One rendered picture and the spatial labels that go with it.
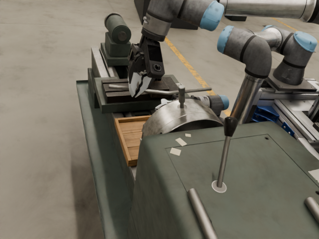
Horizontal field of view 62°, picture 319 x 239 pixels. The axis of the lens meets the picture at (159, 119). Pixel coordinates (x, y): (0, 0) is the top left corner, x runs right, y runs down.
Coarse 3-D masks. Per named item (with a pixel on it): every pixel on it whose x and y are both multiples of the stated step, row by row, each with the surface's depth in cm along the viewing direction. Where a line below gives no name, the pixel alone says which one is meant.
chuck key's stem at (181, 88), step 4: (180, 88) 86; (184, 88) 86; (180, 92) 86; (184, 92) 87; (180, 96) 88; (184, 96) 88; (180, 100) 89; (184, 100) 89; (180, 104) 90; (180, 108) 91
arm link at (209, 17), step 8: (184, 0) 67; (192, 0) 68; (200, 0) 68; (208, 0) 68; (184, 8) 68; (192, 8) 68; (200, 8) 68; (208, 8) 68; (216, 8) 68; (184, 16) 70; (192, 16) 69; (200, 16) 69; (208, 16) 68; (216, 16) 68; (200, 24) 70; (208, 24) 70; (216, 24) 70
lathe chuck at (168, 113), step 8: (168, 104) 94; (176, 104) 93; (184, 104) 93; (192, 104) 93; (200, 104) 95; (160, 112) 93; (168, 112) 91; (176, 112) 90; (184, 112) 89; (192, 112) 89; (200, 112) 90; (208, 112) 92; (152, 120) 93; (160, 120) 91; (168, 120) 89; (144, 128) 96; (152, 128) 92; (160, 128) 89; (144, 136) 95
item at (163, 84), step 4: (152, 84) 144; (156, 84) 145; (160, 84) 145; (164, 84) 146; (148, 88) 146; (152, 88) 141; (156, 88) 142; (160, 88) 142; (164, 88) 143; (168, 88) 143; (152, 96) 143; (156, 96) 143; (160, 96) 144; (164, 96) 145
